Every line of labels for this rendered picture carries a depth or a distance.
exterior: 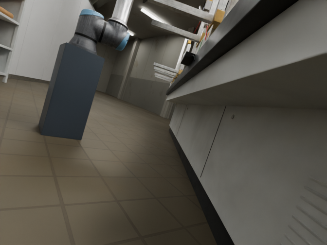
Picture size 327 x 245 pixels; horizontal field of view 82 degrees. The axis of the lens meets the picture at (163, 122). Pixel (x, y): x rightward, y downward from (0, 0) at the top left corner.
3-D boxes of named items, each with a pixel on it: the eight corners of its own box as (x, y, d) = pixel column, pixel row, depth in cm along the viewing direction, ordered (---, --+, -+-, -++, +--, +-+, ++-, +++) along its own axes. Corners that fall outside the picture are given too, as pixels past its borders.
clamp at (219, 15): (213, 20, 78) (217, 8, 78) (205, 32, 92) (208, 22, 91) (226, 25, 79) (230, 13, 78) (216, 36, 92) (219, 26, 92)
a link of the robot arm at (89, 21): (74, 34, 134) (81, 10, 133) (99, 44, 142) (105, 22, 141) (74, 30, 121) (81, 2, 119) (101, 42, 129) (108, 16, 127)
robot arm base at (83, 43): (70, 44, 119) (74, 28, 118) (65, 46, 133) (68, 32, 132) (99, 57, 130) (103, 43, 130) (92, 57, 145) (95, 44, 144)
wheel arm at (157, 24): (150, 25, 105) (153, 17, 104) (150, 27, 108) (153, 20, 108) (223, 51, 107) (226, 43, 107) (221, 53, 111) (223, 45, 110)
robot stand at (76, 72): (40, 134, 120) (66, 42, 114) (38, 124, 139) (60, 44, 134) (81, 140, 135) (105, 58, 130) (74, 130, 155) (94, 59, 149)
